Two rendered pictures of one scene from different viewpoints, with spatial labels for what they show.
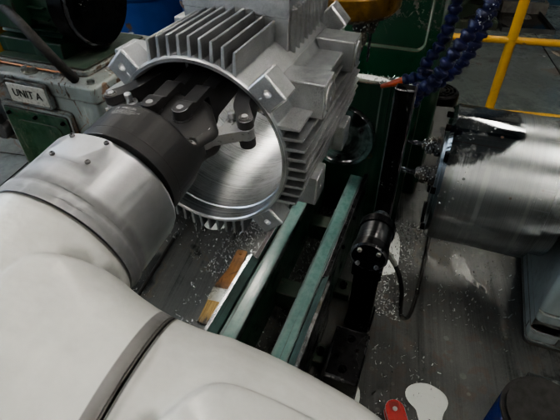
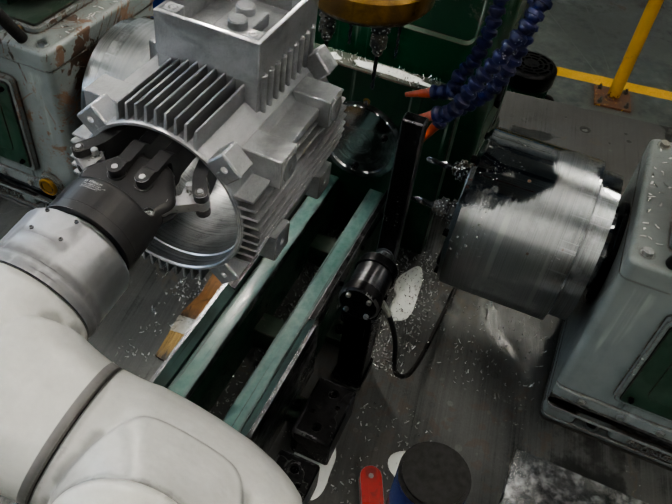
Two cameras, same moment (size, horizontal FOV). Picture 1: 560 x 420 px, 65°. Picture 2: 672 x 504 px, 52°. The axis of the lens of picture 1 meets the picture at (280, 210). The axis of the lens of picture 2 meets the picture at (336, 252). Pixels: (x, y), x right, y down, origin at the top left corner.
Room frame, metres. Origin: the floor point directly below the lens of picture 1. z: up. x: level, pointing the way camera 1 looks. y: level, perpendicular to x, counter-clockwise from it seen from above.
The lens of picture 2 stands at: (-0.13, -0.06, 1.73)
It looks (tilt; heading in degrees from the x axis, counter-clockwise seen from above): 46 degrees down; 357
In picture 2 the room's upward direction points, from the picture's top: 8 degrees clockwise
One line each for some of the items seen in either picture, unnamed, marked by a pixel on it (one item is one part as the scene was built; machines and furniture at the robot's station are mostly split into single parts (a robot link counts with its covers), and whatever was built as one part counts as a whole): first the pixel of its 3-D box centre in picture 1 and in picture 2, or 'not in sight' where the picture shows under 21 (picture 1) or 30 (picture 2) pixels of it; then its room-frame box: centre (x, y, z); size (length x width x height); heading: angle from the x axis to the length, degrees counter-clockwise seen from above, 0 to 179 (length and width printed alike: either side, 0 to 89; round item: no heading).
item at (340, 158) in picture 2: (340, 137); (359, 142); (0.83, -0.13, 1.02); 0.15 x 0.02 x 0.15; 68
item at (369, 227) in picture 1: (404, 220); (422, 257); (0.66, -0.25, 0.92); 0.45 x 0.13 x 0.24; 158
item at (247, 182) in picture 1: (247, 99); (218, 141); (0.41, 0.03, 1.32); 0.20 x 0.19 x 0.19; 159
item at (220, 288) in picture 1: (227, 285); (196, 314); (0.60, 0.11, 0.80); 0.21 x 0.05 x 0.01; 165
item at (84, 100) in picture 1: (95, 121); (41, 79); (0.97, 0.45, 0.99); 0.35 x 0.31 x 0.37; 68
